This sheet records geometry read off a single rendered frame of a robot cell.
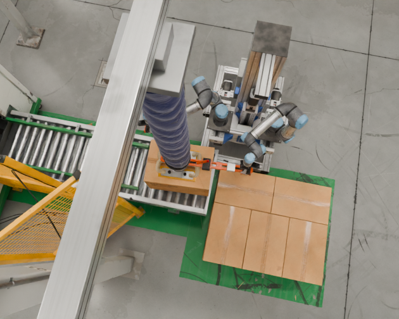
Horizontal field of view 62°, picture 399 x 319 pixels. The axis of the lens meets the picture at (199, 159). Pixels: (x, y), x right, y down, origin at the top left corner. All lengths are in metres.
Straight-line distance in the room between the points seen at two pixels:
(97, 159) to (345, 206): 3.70
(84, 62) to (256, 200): 2.96
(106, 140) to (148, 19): 0.44
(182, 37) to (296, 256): 2.70
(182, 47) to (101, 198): 0.67
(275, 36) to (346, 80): 2.61
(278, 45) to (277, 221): 1.84
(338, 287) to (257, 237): 1.25
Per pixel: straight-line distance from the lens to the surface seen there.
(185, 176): 2.98
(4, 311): 1.62
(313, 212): 3.67
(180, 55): 1.33
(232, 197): 3.51
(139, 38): 1.18
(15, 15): 5.07
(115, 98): 1.08
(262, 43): 2.43
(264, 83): 2.27
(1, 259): 2.53
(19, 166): 2.43
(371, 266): 4.47
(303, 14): 5.34
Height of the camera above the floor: 4.00
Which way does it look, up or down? 75 degrees down
